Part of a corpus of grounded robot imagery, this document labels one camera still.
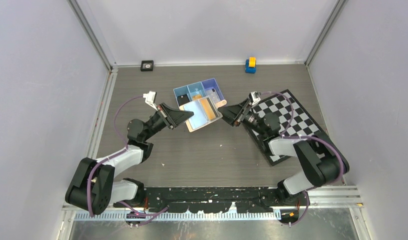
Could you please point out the small black square box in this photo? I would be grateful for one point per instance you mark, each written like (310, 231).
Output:
(147, 66)

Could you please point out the black item in tray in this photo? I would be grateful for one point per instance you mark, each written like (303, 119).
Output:
(182, 99)

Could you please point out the beige leather card holder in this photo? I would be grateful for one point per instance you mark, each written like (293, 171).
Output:
(199, 119)

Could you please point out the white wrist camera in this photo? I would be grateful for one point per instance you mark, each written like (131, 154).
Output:
(150, 99)
(254, 97)

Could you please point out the black and white chessboard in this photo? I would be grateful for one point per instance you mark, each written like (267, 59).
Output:
(291, 114)

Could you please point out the blue and yellow toy block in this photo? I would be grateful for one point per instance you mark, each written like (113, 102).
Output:
(250, 65)

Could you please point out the clear item in tray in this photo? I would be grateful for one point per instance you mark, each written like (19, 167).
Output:
(213, 95)

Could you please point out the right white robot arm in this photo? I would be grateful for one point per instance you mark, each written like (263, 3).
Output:
(321, 162)

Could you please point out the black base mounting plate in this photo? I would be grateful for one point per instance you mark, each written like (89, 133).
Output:
(211, 200)

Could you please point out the blue three-compartment organizer tray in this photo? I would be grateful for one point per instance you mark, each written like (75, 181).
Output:
(199, 88)

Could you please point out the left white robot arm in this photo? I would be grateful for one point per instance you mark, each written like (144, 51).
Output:
(93, 188)

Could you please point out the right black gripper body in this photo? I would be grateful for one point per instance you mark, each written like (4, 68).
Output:
(248, 118)

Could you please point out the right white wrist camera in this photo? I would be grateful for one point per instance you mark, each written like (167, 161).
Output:
(254, 97)

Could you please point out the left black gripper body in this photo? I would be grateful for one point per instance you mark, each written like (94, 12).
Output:
(157, 122)

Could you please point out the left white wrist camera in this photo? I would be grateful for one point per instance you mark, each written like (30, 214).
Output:
(150, 99)

